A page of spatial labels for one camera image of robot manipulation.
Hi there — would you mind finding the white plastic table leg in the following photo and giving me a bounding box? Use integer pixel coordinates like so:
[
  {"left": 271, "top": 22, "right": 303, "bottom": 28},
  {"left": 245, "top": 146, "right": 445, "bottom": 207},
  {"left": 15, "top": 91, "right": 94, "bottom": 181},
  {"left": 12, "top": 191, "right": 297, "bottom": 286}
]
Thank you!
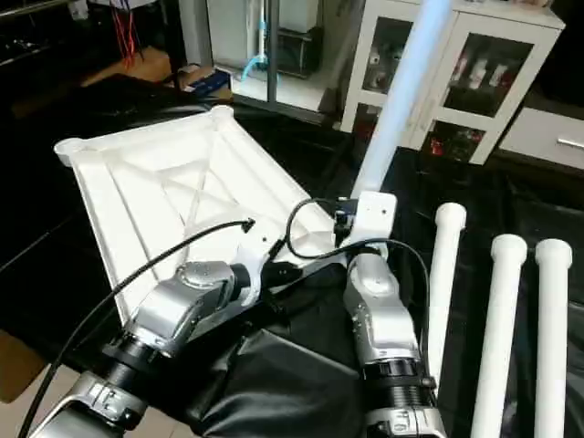
[
  {"left": 470, "top": 234, "right": 528, "bottom": 438},
  {"left": 349, "top": 0, "right": 454, "bottom": 203},
  {"left": 532, "top": 237, "right": 574, "bottom": 438},
  {"left": 422, "top": 203, "right": 468, "bottom": 366}
]

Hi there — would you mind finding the white plastic table top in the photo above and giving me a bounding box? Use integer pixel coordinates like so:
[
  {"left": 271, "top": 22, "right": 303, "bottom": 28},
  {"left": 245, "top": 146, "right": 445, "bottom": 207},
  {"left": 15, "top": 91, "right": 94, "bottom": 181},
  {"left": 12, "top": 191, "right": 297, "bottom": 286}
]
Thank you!
[{"left": 53, "top": 105, "right": 366, "bottom": 316}]

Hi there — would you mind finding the grey metal pole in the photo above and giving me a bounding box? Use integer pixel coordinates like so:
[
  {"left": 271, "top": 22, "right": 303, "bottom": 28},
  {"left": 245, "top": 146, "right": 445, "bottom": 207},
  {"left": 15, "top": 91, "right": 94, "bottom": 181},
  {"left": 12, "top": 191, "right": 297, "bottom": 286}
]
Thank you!
[{"left": 266, "top": 0, "right": 280, "bottom": 103}]

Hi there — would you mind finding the light blue mop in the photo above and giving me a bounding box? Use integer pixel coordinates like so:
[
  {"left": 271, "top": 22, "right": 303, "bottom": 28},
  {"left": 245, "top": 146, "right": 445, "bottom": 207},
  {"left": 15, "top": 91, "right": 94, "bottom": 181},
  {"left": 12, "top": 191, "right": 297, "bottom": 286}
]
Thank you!
[{"left": 240, "top": 0, "right": 273, "bottom": 81}]

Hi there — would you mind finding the brown cardboard box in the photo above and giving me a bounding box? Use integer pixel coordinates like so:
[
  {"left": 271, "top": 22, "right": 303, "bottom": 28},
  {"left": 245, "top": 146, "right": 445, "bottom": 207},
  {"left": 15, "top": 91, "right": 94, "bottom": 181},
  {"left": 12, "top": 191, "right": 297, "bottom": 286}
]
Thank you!
[{"left": 178, "top": 64, "right": 234, "bottom": 99}]

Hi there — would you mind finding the white glass door cabinet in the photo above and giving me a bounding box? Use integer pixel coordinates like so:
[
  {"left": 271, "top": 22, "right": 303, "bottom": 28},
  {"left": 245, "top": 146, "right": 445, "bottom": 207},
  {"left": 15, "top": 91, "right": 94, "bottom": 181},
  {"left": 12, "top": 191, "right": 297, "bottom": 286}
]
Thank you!
[{"left": 340, "top": 0, "right": 565, "bottom": 165}]

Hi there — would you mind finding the white appliance cabinet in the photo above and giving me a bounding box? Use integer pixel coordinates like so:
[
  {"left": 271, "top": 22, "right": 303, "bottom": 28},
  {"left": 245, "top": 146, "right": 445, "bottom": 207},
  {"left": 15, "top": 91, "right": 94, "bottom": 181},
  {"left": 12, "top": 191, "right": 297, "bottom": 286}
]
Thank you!
[{"left": 208, "top": 0, "right": 322, "bottom": 78}]

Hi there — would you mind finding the white drawer unit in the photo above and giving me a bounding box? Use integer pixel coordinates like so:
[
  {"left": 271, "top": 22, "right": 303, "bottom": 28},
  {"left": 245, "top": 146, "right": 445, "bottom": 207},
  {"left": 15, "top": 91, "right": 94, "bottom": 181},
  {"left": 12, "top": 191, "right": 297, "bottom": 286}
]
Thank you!
[{"left": 497, "top": 108, "right": 584, "bottom": 170}]

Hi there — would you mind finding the black work mat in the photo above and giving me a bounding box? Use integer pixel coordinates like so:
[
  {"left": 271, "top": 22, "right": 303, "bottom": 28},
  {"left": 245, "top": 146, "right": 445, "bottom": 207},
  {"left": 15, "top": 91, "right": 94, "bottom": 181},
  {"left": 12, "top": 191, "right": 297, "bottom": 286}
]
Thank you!
[{"left": 0, "top": 73, "right": 584, "bottom": 438}]

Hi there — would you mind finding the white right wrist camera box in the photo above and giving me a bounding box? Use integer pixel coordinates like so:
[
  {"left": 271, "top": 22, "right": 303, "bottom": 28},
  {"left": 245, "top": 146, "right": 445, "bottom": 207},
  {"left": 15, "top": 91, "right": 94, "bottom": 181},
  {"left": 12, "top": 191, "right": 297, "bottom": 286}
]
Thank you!
[{"left": 349, "top": 192, "right": 399, "bottom": 263}]

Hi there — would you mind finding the red cable bundle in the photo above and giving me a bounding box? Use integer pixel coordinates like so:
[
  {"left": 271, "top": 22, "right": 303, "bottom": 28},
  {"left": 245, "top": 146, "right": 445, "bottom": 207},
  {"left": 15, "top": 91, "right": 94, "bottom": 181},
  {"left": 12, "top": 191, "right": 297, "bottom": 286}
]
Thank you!
[{"left": 109, "top": 0, "right": 143, "bottom": 65}]

